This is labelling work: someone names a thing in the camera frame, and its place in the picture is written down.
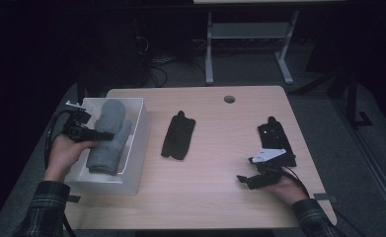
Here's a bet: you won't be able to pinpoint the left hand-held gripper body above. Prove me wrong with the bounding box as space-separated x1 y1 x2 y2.
61 100 94 143

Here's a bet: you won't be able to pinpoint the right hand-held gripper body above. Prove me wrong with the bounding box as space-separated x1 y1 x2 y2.
248 147 287 191

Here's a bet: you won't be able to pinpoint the white box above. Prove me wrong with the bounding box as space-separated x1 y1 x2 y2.
64 97 151 196

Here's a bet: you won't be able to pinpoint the person's left hand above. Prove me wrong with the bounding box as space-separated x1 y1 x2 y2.
43 132 100 183

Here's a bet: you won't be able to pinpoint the person's right hand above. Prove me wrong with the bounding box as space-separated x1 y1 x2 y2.
266 174 309 207

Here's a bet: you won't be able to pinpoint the black upright post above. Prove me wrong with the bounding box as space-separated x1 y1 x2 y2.
345 68 359 129
76 70 87 105

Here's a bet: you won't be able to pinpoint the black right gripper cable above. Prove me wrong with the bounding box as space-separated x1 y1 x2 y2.
280 166 312 199

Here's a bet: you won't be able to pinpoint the black floor cables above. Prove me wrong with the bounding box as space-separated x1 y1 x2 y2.
147 55 169 88

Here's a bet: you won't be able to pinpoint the black floor bracket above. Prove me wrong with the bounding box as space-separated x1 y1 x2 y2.
354 111 374 127

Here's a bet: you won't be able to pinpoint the aluminium floor rail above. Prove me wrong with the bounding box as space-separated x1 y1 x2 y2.
332 98 386 228

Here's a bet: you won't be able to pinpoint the grey metal table frame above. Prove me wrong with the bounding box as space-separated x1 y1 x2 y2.
203 9 300 86

